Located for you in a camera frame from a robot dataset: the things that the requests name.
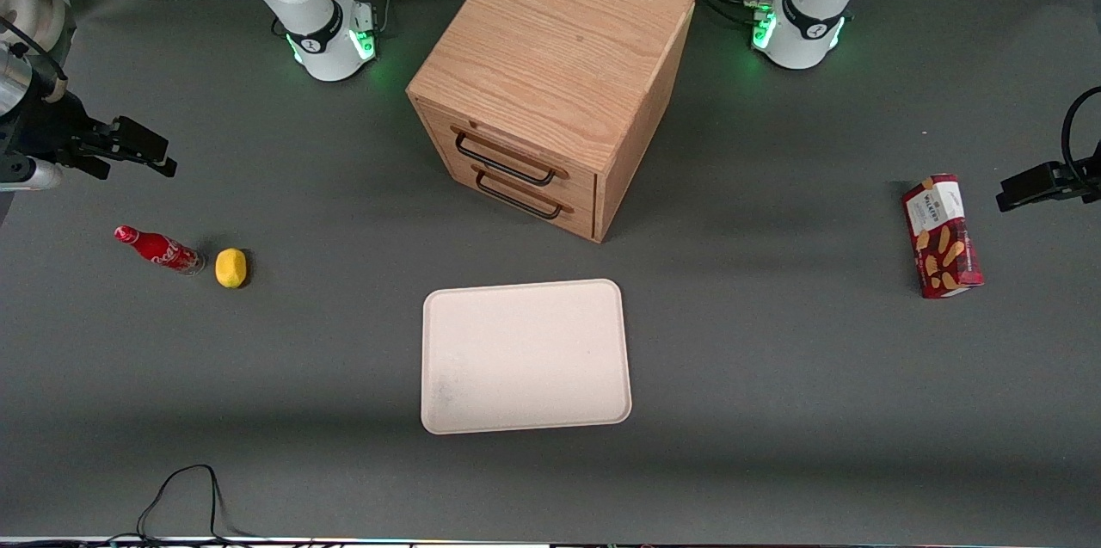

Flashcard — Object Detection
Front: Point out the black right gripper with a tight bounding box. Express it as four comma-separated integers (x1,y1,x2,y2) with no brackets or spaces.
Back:
0,88,179,181

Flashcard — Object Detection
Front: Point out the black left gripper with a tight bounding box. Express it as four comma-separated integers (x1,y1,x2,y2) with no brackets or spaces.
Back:
996,159,1101,214

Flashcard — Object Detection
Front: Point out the red coke bottle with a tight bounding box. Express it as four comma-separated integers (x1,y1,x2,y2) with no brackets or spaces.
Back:
114,225,206,277

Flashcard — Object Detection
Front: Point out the cream rectangular tray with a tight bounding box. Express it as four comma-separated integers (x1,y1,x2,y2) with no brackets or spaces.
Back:
420,278,634,436

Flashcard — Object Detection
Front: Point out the red tartan shortbread box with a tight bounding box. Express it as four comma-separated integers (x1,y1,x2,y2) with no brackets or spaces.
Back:
901,173,986,300

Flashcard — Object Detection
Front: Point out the yellow lemon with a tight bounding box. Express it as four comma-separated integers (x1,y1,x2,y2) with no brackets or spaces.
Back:
214,248,249,290

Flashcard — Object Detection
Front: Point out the wooden drawer front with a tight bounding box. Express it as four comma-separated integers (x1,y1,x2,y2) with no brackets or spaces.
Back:
440,154,598,242
416,99,600,210

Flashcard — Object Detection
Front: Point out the wooden drawer cabinet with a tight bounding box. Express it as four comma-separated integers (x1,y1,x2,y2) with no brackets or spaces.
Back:
405,0,697,245

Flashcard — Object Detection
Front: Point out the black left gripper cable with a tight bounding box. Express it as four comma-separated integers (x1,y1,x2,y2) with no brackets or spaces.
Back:
1061,86,1101,181

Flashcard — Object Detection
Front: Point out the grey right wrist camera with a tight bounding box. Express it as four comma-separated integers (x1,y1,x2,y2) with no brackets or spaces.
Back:
0,156,65,193

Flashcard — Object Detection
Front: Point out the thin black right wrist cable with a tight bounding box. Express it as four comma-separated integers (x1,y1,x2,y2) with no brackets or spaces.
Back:
0,15,68,103

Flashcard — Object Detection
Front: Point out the black metal drawer handle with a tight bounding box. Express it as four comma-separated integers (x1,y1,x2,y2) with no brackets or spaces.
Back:
453,130,559,188
474,169,565,221

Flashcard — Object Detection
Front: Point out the black looped table-edge cable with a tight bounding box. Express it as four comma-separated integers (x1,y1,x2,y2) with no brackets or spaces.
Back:
101,464,263,545

